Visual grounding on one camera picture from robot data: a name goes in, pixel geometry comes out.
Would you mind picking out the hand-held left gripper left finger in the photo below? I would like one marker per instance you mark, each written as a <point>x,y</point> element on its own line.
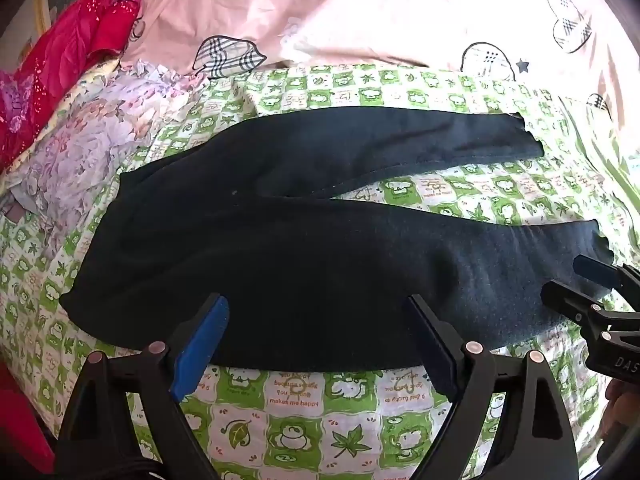
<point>205,345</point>

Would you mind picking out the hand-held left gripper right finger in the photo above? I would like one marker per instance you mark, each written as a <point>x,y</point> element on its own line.
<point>440,355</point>

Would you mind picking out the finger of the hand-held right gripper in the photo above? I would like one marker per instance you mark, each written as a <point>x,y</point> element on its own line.
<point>575,305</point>
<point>597,271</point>

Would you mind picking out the black pants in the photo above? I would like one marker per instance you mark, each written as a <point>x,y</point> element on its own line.
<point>300,270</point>

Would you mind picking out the person's right hand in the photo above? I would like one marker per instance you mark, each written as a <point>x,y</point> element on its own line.
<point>622,410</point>

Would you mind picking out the green checkered bed sheet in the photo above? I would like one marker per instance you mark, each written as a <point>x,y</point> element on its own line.
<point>300,435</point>

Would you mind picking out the red object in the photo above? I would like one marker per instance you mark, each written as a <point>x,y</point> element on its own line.
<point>20,425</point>

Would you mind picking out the pale floral blanket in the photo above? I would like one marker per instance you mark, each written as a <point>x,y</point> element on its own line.
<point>90,135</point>

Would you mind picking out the red floral cloth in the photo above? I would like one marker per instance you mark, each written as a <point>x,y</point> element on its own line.
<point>65,45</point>

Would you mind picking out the pink quilt with heart print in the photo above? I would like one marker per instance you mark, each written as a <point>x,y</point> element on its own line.
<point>375,10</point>

